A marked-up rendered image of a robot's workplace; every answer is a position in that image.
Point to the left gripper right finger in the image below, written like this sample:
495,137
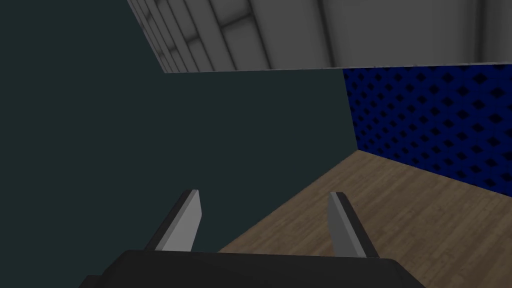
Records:
347,230

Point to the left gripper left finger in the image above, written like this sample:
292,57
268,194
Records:
180,226

